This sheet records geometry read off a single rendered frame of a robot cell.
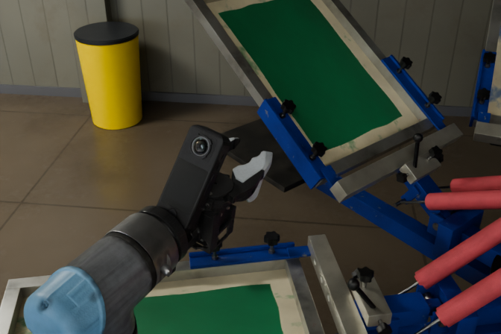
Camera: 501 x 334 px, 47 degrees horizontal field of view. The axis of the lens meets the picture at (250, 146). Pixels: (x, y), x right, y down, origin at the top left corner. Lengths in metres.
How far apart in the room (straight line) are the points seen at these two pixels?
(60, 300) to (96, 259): 0.05
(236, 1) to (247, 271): 0.96
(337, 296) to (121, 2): 3.58
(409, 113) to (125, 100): 2.71
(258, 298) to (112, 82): 2.95
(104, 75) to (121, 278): 3.74
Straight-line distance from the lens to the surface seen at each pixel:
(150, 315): 1.54
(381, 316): 1.39
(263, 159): 0.73
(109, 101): 4.35
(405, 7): 4.46
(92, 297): 0.55
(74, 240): 3.40
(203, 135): 0.62
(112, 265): 0.57
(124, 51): 4.22
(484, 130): 2.07
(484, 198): 1.61
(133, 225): 0.61
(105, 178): 3.89
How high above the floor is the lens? 2.06
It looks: 30 degrees down
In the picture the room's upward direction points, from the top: straight up
